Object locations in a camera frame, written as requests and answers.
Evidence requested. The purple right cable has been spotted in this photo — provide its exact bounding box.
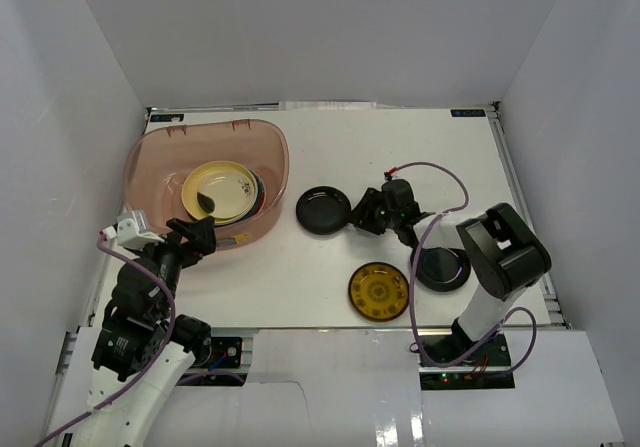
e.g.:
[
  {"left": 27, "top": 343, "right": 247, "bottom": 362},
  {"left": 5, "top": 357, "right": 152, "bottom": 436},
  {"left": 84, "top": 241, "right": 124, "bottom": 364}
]
[{"left": 394, "top": 161, "right": 539, "bottom": 368}]

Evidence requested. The purple cable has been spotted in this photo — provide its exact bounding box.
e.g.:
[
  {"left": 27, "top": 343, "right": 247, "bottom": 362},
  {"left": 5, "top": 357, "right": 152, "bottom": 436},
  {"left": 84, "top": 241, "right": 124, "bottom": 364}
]
[
  {"left": 394, "top": 161, "right": 539, "bottom": 368},
  {"left": 37, "top": 234, "right": 177, "bottom": 447}
]

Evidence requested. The light blue plate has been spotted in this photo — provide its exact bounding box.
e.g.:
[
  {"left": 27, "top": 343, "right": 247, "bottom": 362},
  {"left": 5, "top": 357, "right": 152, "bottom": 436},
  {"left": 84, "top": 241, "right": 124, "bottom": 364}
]
[{"left": 241, "top": 175, "right": 266, "bottom": 221}]

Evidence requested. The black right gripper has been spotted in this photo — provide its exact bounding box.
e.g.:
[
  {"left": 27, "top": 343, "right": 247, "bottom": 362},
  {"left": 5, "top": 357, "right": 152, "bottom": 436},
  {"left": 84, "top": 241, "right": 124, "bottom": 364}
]
[{"left": 345, "top": 188, "right": 400, "bottom": 236}]

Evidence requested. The black glossy plate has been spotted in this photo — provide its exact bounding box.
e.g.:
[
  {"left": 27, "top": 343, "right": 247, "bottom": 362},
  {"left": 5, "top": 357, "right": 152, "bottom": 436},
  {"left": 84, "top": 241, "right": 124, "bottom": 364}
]
[{"left": 295, "top": 186, "right": 351, "bottom": 236}]

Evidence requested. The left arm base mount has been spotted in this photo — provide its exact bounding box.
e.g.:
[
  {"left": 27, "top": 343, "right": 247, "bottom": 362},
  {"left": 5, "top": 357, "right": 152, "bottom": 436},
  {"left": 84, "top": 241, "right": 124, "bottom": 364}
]
[{"left": 197, "top": 336, "right": 243, "bottom": 370}]

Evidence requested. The black plate with iridescent rim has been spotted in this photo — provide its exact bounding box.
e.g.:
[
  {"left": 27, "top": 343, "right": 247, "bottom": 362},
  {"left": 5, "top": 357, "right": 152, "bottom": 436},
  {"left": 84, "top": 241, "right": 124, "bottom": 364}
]
[{"left": 409, "top": 247, "right": 471, "bottom": 294}]

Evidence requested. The brown and yellow patterned plate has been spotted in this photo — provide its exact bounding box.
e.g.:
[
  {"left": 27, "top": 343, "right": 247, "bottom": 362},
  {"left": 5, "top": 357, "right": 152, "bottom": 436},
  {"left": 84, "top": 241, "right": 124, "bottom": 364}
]
[{"left": 347, "top": 262, "right": 409, "bottom": 323}]

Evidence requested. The cream plate with black patch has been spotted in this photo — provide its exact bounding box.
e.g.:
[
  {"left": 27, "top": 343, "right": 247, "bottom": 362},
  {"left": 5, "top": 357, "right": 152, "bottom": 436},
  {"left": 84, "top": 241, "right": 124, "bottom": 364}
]
[{"left": 181, "top": 160, "right": 260, "bottom": 220}]

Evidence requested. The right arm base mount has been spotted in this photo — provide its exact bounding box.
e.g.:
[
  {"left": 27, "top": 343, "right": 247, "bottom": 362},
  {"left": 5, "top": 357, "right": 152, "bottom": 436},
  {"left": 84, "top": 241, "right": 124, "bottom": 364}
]
[{"left": 408, "top": 334, "right": 516, "bottom": 392}]

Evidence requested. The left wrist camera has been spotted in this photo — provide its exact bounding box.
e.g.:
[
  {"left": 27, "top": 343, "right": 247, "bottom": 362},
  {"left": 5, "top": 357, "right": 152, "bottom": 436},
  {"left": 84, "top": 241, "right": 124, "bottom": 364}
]
[{"left": 100, "top": 210, "right": 165, "bottom": 251}]

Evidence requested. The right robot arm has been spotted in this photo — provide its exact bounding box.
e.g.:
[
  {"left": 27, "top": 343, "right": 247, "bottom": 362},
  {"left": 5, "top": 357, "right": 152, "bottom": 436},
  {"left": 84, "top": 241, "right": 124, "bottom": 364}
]
[{"left": 349, "top": 179, "right": 552, "bottom": 367}]

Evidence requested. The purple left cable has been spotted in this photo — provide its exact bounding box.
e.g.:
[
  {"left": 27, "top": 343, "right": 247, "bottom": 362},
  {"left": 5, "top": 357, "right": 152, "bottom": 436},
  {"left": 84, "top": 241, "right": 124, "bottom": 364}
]
[{"left": 37, "top": 234, "right": 177, "bottom": 447}]

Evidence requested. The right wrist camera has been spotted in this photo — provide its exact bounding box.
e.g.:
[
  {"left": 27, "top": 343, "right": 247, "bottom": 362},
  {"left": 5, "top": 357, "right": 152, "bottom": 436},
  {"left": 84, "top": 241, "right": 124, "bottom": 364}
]
[{"left": 383, "top": 167, "right": 402, "bottom": 182}]

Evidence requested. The dark teal ceramic plate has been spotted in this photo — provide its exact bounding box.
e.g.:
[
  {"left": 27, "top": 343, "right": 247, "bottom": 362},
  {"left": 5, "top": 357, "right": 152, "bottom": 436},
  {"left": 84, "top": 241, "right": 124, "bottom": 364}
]
[{"left": 254, "top": 172, "right": 266, "bottom": 212}]

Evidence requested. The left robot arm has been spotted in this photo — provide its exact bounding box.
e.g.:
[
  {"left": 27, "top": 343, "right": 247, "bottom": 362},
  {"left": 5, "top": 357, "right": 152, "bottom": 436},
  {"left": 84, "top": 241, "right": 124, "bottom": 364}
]
[{"left": 73, "top": 210, "right": 216, "bottom": 446}]

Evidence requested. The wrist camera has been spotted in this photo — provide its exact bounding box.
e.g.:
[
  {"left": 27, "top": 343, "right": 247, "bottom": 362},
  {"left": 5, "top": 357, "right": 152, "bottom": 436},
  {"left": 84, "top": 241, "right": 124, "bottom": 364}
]
[
  {"left": 383, "top": 167, "right": 402, "bottom": 182},
  {"left": 100, "top": 210, "right": 165, "bottom": 251}
]

